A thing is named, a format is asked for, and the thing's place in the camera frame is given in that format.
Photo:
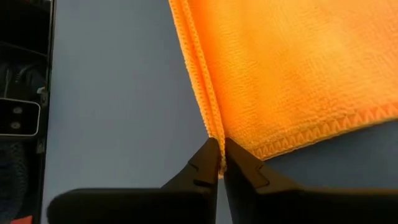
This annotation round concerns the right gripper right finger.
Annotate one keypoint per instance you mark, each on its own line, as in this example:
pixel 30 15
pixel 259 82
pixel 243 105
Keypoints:
pixel 295 208

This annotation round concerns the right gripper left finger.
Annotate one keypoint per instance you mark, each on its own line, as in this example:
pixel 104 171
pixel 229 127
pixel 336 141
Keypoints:
pixel 155 205

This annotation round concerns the orange microfibre towel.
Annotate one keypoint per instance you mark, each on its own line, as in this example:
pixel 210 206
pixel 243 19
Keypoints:
pixel 295 77

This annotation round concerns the grey-blue table mat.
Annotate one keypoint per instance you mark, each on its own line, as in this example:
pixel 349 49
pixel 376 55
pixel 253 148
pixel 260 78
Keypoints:
pixel 124 93

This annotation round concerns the red object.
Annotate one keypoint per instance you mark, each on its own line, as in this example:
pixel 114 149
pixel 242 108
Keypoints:
pixel 21 220

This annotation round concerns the person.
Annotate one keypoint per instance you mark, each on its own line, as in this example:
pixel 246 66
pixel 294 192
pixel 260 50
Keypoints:
pixel 12 180

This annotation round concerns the table-level camera box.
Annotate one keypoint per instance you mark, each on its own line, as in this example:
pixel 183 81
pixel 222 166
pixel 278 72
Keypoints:
pixel 18 118

